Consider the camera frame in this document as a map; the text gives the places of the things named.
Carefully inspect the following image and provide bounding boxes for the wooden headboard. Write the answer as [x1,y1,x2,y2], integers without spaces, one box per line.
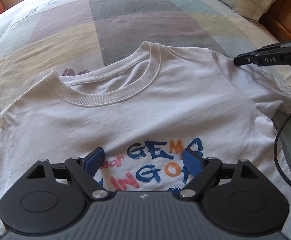
[259,0,291,42]

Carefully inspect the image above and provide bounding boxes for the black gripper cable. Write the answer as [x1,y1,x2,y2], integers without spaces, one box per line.
[273,101,291,197]

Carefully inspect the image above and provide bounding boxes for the white printed t-shirt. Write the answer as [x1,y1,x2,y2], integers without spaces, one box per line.
[0,42,291,239]

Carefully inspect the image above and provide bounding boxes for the pastel patchwork bed sheet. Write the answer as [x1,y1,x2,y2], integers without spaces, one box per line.
[0,0,291,240]

